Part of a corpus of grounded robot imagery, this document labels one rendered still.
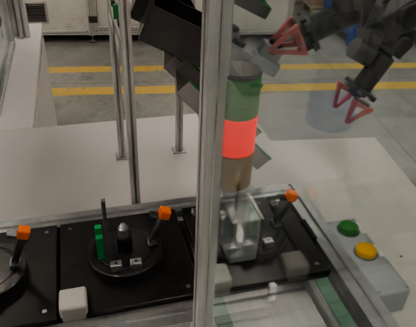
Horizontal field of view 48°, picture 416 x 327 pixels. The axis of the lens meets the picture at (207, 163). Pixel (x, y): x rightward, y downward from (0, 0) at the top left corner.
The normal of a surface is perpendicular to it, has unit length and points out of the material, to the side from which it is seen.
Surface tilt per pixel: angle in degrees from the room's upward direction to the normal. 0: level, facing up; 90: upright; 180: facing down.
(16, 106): 0
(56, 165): 0
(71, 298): 0
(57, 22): 90
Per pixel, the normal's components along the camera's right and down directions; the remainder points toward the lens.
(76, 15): 0.13, 0.55
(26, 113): 0.04, -0.83
